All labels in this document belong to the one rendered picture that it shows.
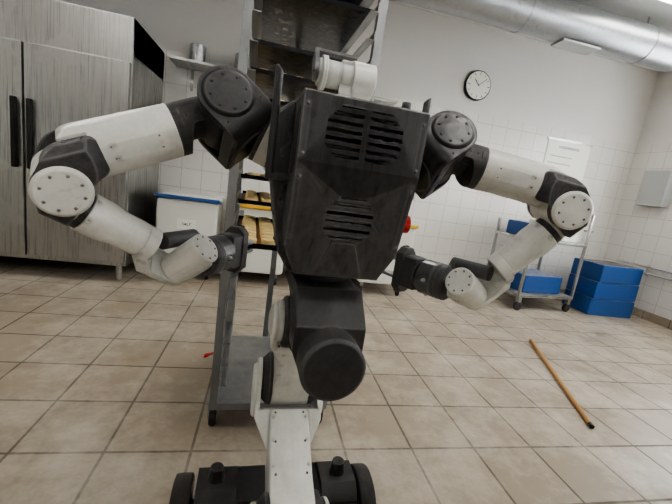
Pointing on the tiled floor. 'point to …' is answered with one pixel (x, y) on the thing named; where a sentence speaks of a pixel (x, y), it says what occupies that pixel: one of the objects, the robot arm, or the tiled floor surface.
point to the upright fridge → (62, 61)
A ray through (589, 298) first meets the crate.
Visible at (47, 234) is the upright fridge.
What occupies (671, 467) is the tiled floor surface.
